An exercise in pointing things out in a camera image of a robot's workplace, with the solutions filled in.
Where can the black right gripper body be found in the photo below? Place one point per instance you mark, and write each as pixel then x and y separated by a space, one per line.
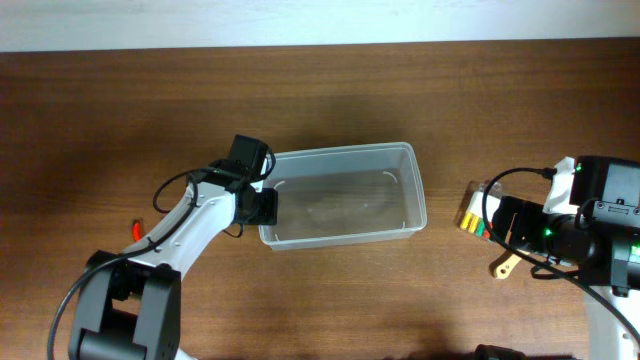
pixel 531 230

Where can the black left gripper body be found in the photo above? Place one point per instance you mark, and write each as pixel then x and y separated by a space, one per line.
pixel 267 209

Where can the orange scraper wooden handle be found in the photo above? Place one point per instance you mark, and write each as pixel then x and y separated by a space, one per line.
pixel 504 265

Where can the clear screwdriver set case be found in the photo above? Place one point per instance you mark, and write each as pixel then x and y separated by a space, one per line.
pixel 472 219

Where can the clear plastic container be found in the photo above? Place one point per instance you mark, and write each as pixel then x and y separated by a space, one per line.
pixel 345 195

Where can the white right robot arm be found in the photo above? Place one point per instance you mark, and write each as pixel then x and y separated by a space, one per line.
pixel 587 233

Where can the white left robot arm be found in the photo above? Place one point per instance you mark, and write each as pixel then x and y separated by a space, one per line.
pixel 129 303

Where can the red handled pliers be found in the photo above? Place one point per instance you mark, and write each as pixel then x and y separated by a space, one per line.
pixel 137 230

